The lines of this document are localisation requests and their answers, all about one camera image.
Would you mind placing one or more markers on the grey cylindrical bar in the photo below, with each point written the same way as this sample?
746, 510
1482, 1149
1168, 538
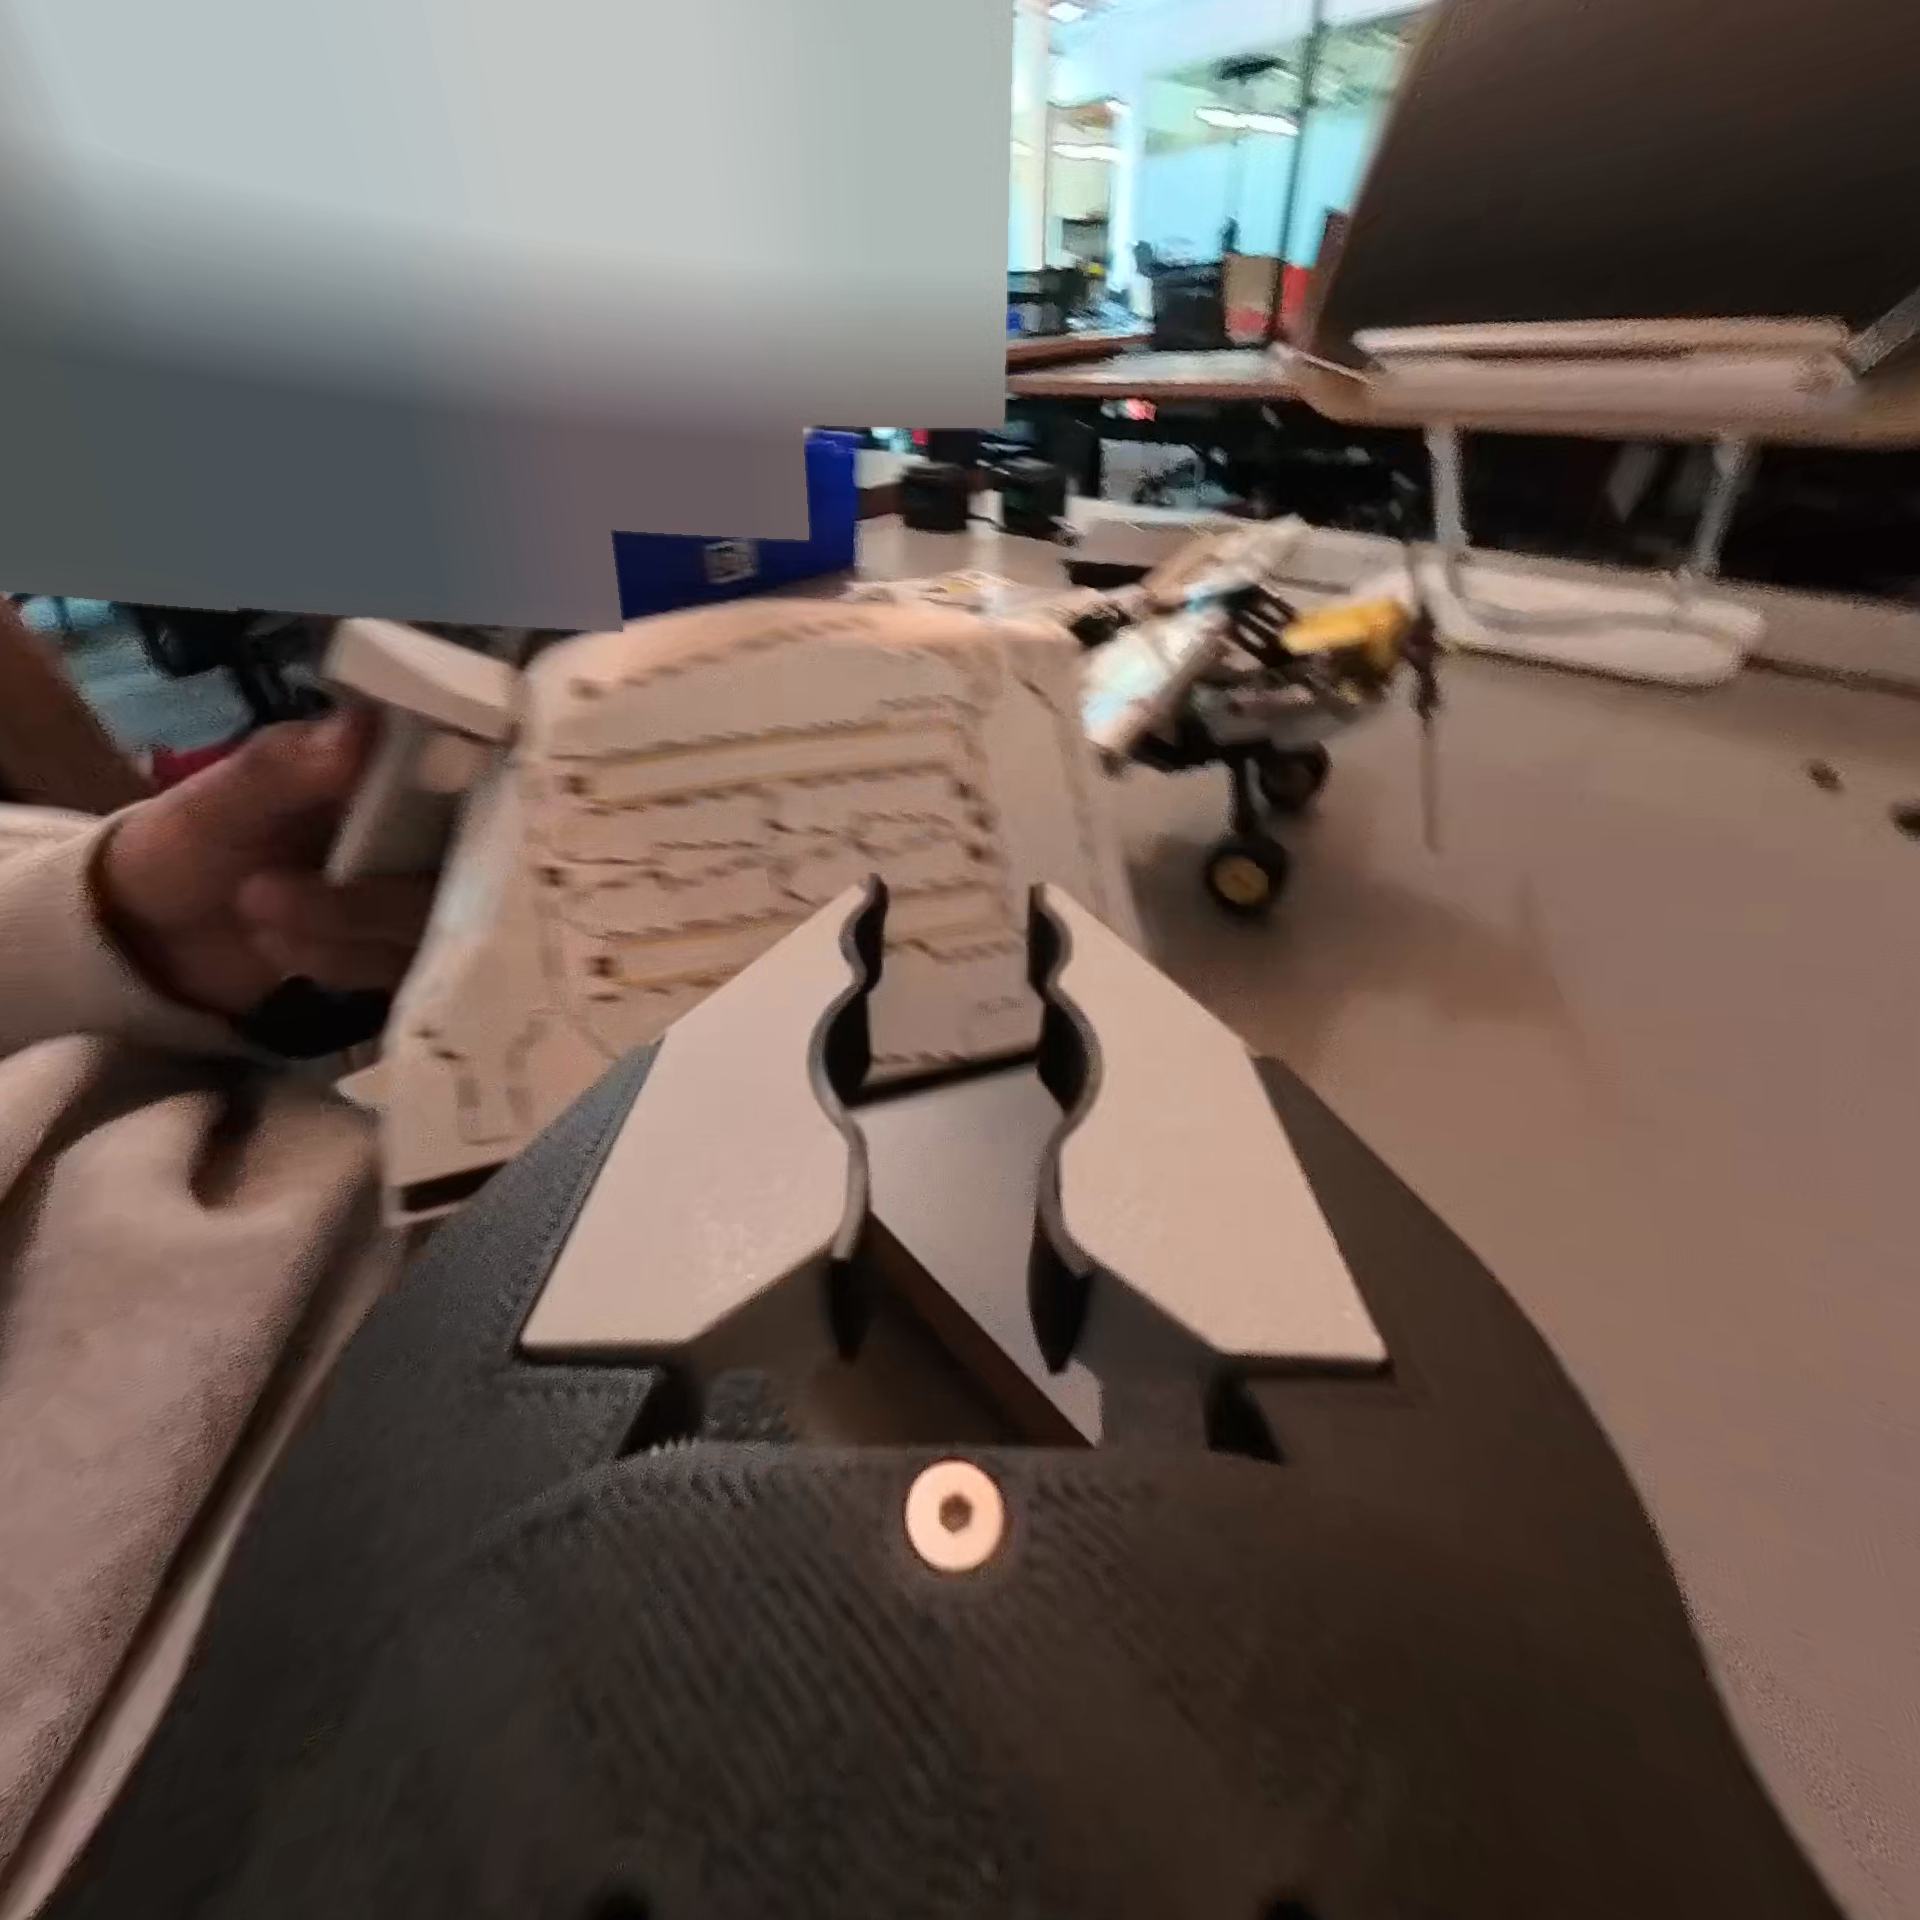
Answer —
1591, 375

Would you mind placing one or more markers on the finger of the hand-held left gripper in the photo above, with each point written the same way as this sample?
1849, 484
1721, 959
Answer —
428, 682

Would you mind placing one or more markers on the person's left forearm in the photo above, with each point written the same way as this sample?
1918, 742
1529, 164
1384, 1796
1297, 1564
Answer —
60, 931

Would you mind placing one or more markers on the black box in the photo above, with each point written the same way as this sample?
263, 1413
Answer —
939, 503
1030, 503

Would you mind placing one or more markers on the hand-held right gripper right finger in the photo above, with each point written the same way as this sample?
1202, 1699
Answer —
1214, 1198

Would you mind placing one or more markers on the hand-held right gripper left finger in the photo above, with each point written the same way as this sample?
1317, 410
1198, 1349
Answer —
705, 1198

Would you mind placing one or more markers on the person's grey hoodie torso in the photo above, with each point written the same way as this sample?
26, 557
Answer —
148, 1349

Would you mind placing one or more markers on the lego airplane model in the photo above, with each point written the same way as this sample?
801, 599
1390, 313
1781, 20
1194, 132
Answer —
1274, 676

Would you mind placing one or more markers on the loose small lego pieces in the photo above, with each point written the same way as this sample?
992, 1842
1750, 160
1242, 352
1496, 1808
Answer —
1822, 775

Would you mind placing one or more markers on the lego instruction booklet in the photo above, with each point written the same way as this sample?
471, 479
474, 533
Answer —
753, 781

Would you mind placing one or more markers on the blue plastic bin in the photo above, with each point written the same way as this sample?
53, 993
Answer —
811, 495

